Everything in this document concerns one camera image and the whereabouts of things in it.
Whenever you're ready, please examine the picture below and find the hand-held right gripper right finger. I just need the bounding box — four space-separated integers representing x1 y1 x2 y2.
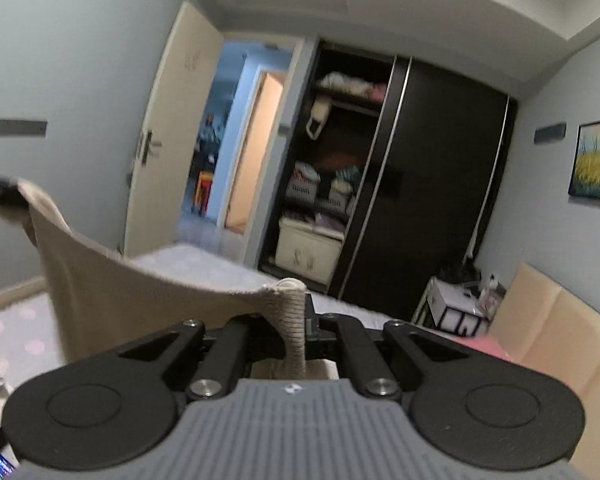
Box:
304 294 475 399

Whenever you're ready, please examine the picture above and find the metal door handle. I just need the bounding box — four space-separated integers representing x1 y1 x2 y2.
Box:
135 129 162 166

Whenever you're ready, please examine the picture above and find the pink pillow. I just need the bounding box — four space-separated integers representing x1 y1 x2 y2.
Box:
449 334 517 362

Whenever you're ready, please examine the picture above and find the cream room door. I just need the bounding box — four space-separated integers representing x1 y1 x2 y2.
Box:
123 0 226 259

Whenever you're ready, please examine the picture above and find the white storage box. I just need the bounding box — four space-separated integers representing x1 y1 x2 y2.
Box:
274 217 345 286

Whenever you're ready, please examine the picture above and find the long grey wall plate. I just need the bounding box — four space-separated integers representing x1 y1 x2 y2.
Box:
0 118 49 139

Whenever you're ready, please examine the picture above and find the dark sliding door wardrobe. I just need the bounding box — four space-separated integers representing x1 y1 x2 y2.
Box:
256 36 519 324

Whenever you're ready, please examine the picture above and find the white hanging bag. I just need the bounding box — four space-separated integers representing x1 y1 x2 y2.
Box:
304 97 334 140

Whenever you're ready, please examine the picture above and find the short grey wall plate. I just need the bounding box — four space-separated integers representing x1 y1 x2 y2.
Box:
533 122 567 145

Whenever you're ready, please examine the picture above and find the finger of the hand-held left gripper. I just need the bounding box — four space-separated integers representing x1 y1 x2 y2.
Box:
0 164 29 209

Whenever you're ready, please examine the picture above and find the folded bedding pile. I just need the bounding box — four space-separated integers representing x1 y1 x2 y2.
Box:
315 72 389 101

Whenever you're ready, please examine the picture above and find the grey woven basket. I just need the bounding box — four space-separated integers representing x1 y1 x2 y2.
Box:
327 179 356 214
285 161 322 201

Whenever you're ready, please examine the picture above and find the bed with pink-dotted sheet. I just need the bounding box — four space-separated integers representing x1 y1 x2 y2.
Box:
0 244 417 397

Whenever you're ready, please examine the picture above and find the framed yellow field painting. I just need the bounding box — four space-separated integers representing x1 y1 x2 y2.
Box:
567 116 600 204

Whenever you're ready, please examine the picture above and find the beige knit sweater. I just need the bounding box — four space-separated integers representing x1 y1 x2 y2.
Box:
16 177 342 382

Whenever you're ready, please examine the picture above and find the wooden hallway door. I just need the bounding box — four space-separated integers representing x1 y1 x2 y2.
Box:
224 69 286 235

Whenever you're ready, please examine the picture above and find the beige padded headboard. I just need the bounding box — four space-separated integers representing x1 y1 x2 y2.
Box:
489 261 600 480

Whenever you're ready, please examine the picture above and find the white nightstand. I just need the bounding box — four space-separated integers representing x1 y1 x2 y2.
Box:
412 274 507 339

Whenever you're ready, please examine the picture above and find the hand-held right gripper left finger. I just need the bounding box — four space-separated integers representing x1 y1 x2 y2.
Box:
114 313 267 402

